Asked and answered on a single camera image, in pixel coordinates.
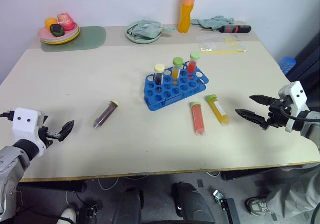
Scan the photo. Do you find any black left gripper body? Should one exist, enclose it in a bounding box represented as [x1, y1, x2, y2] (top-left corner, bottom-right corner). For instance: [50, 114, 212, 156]
[38, 126, 55, 149]

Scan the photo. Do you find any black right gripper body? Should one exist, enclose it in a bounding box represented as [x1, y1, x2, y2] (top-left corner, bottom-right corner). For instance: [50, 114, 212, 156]
[260, 97, 291, 131]

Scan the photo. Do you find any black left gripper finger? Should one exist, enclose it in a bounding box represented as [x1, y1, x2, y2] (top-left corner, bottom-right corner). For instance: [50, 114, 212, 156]
[46, 120, 75, 142]

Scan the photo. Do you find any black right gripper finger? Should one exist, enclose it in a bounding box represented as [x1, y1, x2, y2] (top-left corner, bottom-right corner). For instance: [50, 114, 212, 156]
[249, 94, 276, 107]
[234, 108, 267, 128]

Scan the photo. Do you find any yellow tube green cap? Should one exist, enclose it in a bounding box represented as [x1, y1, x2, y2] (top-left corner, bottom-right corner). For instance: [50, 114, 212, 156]
[205, 94, 230, 127]

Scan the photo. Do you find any purple tube cream cap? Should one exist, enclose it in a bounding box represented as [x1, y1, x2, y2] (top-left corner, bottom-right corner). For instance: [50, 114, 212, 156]
[92, 99, 121, 129]

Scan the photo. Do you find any red tube green cap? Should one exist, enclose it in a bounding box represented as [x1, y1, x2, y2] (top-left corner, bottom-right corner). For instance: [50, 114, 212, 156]
[187, 51, 202, 80]
[189, 101, 207, 137]

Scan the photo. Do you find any blue test tube rack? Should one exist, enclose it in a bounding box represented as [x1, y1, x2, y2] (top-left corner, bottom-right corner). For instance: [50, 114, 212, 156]
[143, 61, 210, 112]

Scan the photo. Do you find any orange tube green cap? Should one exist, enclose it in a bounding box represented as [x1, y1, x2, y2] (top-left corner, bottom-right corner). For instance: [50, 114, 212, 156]
[171, 57, 184, 79]

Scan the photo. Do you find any purple tube yellow cap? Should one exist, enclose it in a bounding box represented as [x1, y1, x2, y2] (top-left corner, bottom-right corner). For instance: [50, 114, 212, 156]
[153, 63, 166, 86]

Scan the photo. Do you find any blue ribbed container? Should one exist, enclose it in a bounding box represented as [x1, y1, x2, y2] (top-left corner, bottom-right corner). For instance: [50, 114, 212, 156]
[278, 56, 297, 75]

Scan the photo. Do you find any yellow strip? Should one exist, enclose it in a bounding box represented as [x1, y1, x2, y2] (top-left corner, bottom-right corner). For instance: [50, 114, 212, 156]
[199, 48, 248, 55]

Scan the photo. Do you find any dark fabric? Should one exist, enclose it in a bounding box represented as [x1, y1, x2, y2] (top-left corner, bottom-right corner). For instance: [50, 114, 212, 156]
[284, 27, 320, 111]

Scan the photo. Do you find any clear plastic bag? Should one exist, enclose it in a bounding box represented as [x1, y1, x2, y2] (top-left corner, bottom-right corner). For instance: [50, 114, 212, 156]
[196, 34, 241, 51]

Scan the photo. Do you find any black and red tool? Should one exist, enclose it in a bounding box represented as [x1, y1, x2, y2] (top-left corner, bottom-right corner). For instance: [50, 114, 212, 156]
[199, 24, 253, 35]

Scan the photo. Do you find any grey trouser leg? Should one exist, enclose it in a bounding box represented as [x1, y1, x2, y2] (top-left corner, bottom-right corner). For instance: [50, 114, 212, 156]
[264, 162, 320, 219]

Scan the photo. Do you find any white shoe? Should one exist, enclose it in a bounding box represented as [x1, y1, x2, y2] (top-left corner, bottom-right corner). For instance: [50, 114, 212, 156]
[55, 207, 77, 224]

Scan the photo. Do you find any metal caster wheel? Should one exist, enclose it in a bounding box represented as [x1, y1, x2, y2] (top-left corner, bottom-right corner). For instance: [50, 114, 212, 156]
[211, 188, 226, 205]

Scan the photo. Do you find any yellow plate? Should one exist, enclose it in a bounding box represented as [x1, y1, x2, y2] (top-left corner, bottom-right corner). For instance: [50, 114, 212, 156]
[40, 28, 81, 46]

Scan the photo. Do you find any grey sneaker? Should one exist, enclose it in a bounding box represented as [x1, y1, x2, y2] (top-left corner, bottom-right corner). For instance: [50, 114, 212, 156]
[246, 195, 273, 217]

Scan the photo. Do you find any crumpled green cloth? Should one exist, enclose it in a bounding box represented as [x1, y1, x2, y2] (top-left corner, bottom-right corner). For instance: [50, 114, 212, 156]
[190, 15, 236, 31]

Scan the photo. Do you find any green placemat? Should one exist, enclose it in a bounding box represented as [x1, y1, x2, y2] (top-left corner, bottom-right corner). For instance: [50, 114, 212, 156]
[40, 26, 107, 53]

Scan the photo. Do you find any pink plate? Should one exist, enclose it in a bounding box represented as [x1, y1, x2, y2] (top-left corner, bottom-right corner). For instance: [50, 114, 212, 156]
[37, 23, 80, 42]

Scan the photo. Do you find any dark rounded shape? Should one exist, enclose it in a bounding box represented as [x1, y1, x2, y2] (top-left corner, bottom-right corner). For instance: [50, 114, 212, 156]
[113, 185, 145, 224]
[170, 181, 216, 224]

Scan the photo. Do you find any dark green toy fruit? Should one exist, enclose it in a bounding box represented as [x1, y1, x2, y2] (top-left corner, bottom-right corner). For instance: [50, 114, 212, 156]
[49, 24, 65, 38]

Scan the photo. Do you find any pink toy fruit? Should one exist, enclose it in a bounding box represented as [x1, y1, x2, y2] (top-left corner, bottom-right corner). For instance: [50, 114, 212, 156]
[56, 12, 76, 32]

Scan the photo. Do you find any orange toy fruit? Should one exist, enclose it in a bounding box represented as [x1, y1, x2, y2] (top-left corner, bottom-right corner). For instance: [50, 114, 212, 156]
[44, 17, 58, 31]

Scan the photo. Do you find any orange drink bottle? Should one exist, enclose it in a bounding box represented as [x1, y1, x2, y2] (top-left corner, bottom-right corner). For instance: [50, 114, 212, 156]
[177, 0, 198, 34]

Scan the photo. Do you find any pale green plate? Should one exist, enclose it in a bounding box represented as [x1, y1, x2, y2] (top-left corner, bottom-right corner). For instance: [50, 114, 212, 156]
[124, 20, 164, 45]

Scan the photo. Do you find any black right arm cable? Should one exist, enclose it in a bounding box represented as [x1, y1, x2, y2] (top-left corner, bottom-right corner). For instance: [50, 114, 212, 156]
[279, 105, 320, 122]

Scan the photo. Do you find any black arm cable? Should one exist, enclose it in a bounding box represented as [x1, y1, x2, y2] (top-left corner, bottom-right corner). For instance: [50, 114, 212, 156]
[279, 105, 320, 122]
[0, 110, 15, 121]

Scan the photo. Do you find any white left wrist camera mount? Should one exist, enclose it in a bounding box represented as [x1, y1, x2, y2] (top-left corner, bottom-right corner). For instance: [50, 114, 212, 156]
[11, 107, 48, 157]

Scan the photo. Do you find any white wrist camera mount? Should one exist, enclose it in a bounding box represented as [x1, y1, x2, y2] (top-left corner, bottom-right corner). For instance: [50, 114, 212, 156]
[278, 81, 308, 133]
[11, 107, 48, 157]

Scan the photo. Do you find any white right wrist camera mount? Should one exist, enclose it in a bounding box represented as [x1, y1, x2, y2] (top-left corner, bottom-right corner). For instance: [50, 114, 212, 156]
[278, 81, 308, 133]

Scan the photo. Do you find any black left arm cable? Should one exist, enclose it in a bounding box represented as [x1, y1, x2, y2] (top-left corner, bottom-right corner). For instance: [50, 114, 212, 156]
[0, 110, 15, 121]

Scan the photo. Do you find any black table frame beam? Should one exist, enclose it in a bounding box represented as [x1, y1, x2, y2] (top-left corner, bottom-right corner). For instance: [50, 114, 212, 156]
[18, 179, 88, 193]
[220, 168, 285, 182]

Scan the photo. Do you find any black stand frame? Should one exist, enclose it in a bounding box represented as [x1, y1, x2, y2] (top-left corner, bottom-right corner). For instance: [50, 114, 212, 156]
[219, 197, 241, 224]

